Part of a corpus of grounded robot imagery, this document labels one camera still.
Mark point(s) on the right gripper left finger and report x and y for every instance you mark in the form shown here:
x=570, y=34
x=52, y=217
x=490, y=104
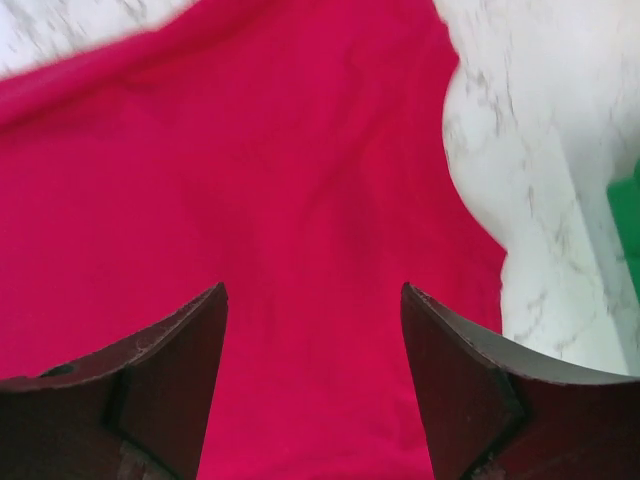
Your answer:
x=136, y=409

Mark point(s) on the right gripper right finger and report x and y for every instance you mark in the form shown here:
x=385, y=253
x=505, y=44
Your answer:
x=494, y=409

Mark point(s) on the red t shirt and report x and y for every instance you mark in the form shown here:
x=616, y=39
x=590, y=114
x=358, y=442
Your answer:
x=290, y=150

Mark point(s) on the green plastic tray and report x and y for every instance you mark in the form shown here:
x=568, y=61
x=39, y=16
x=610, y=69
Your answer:
x=623, y=198

